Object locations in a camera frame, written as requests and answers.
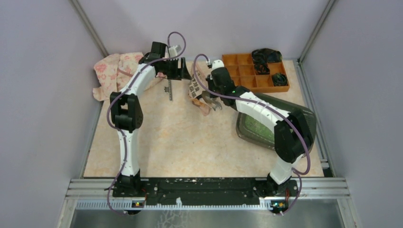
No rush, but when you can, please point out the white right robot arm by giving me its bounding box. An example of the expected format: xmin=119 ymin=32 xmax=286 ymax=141
xmin=206 ymin=66 xmax=314 ymax=196

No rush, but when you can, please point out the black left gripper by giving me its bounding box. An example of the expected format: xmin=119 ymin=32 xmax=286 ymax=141
xmin=160 ymin=57 xmax=192 ymax=81

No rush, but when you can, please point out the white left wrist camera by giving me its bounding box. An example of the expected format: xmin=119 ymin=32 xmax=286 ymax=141
xmin=168 ymin=45 xmax=182 ymax=58

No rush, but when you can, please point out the orange compartment tray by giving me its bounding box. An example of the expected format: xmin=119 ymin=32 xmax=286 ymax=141
xmin=222 ymin=53 xmax=290 ymax=93

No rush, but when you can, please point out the small dark cloth ball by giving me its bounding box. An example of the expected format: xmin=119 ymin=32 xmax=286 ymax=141
xmin=271 ymin=73 xmax=288 ymax=86

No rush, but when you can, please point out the piano-key bag clip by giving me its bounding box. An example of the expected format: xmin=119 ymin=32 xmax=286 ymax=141
xmin=164 ymin=80 xmax=173 ymax=102

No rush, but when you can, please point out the orange cat litter bag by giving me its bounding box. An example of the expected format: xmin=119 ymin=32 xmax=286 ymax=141
xmin=188 ymin=64 xmax=211 ymax=116

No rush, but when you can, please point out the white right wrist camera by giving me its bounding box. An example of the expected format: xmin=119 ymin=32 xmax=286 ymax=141
xmin=211 ymin=60 xmax=225 ymax=70

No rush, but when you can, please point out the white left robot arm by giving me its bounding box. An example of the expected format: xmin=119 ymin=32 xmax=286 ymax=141
xmin=107 ymin=42 xmax=191 ymax=197

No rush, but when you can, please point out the grey metal scoop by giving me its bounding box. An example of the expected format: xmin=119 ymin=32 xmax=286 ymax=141
xmin=201 ymin=91 xmax=222 ymax=111

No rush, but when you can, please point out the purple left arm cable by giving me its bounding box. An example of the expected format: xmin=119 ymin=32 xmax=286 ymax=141
xmin=106 ymin=31 xmax=187 ymax=217

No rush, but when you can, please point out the pink patterned cloth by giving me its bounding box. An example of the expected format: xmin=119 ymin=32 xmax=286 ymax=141
xmin=92 ymin=52 xmax=167 ymax=102

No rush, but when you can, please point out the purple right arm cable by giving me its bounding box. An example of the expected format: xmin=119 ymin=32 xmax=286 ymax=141
xmin=192 ymin=54 xmax=312 ymax=216

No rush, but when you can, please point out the dark green litter box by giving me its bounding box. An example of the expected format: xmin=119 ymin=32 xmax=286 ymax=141
xmin=236 ymin=93 xmax=317 ymax=152

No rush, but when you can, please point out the dark cloth on tray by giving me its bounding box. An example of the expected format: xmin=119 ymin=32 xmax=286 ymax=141
xmin=251 ymin=48 xmax=282 ymax=75

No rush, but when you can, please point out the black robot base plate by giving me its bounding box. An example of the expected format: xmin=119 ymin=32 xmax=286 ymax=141
xmin=110 ymin=177 xmax=300 ymax=214

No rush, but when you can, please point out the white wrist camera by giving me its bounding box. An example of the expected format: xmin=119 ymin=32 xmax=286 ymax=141
xmin=211 ymin=60 xmax=225 ymax=70
xmin=168 ymin=45 xmax=182 ymax=58

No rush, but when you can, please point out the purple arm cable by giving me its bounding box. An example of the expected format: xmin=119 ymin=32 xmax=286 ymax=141
xmin=192 ymin=54 xmax=312 ymax=216
xmin=106 ymin=31 xmax=187 ymax=217

